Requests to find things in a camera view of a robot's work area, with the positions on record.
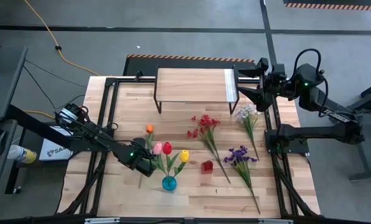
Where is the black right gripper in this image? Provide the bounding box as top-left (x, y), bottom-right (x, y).
top-left (236, 57), bottom-right (288, 113)

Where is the pink artificial tulip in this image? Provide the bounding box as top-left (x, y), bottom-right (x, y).
top-left (152, 141), bottom-right (170, 183)

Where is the red artificial tulip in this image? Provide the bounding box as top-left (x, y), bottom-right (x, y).
top-left (162, 142), bottom-right (181, 183)

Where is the blue textured glass vase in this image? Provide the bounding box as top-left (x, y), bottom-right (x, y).
top-left (162, 175), bottom-right (177, 192)

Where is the white artificial flower bunch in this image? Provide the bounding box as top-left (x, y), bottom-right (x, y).
top-left (234, 103), bottom-right (265, 162)

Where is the yellow artificial tulip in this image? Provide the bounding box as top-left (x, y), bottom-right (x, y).
top-left (172, 149), bottom-right (190, 181)

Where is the red ribbed glass vase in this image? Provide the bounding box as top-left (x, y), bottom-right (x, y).
top-left (200, 160), bottom-right (214, 175)

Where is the red artificial flower bunch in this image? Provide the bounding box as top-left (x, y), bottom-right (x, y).
top-left (186, 114), bottom-right (232, 184)

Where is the purple artificial flower bunch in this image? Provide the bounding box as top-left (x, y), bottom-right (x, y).
top-left (222, 145), bottom-right (262, 215)

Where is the wooden shelf with black legs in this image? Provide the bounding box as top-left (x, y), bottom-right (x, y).
top-left (153, 64), bottom-right (240, 115)

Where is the white printed cardboard box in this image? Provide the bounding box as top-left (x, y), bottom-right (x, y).
top-left (38, 126), bottom-right (77, 162)

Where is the black hazard-striped floor mat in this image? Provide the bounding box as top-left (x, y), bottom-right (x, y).
top-left (283, 0), bottom-right (371, 12)
top-left (122, 54), bottom-right (257, 78)

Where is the black diagonal beam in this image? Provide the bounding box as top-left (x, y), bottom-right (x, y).
top-left (6, 104), bottom-right (76, 150)

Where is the white and yellow bottle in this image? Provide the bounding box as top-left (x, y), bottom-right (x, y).
top-left (7, 144), bottom-right (37, 165)

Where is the grey metal stand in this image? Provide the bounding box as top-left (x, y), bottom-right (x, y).
top-left (348, 79), bottom-right (371, 183)

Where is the grey side desk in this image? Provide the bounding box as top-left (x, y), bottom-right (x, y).
top-left (0, 45), bottom-right (29, 194)

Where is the silver metal bracket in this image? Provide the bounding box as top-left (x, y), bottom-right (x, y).
top-left (85, 217), bottom-right (121, 224)
top-left (259, 218), bottom-right (294, 224)

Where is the black metal table frame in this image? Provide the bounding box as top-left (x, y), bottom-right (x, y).
top-left (57, 76), bottom-right (321, 224)

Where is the thin black floor cable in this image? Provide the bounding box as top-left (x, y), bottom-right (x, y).
top-left (22, 58), bottom-right (87, 110)

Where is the yellow power cable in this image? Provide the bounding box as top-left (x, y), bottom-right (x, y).
top-left (22, 0), bottom-right (101, 121)

